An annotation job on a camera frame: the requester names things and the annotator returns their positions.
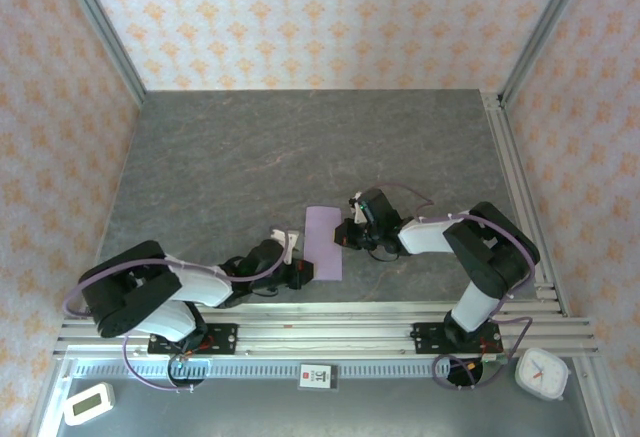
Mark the purple paper sheet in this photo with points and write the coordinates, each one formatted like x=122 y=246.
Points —
x=322 y=242

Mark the white digital timer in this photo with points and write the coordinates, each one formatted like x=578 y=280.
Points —
x=87 y=404

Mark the white analog clock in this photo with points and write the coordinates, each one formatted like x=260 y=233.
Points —
x=542 y=374

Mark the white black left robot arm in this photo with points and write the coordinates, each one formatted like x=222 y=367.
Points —
x=205 y=284

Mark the aluminium mounting rail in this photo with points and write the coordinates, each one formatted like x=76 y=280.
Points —
x=325 y=329

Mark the aluminium side rail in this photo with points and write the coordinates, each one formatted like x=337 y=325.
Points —
x=505 y=157

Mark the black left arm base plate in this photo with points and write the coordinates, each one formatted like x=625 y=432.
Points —
x=225 y=339

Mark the aluminium frame post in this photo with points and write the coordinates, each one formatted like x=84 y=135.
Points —
x=545 y=22
x=100 y=22

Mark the white label card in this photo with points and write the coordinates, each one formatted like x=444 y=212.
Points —
x=317 y=376

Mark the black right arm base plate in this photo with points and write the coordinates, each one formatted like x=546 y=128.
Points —
x=425 y=339

